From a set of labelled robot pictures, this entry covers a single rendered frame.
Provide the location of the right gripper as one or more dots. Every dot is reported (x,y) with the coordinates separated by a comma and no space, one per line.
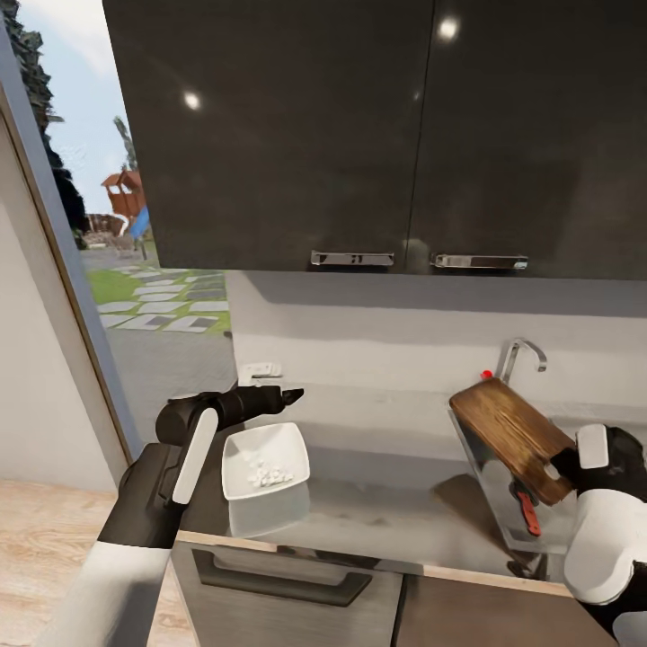
(566,462)

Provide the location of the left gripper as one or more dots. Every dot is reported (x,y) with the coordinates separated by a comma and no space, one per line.
(256,401)

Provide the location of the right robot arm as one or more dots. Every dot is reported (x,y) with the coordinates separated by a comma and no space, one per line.
(605,567)

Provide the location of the parer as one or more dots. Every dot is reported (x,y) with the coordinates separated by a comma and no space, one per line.
(527,507)

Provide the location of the cutting board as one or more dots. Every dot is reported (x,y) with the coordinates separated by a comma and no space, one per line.
(522,437)

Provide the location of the dishwasher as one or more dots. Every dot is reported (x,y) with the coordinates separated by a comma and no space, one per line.
(238,598)

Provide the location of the drop in sink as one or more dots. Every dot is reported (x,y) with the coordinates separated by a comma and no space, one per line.
(498,482)

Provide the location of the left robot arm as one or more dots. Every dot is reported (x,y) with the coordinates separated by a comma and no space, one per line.
(113,599)

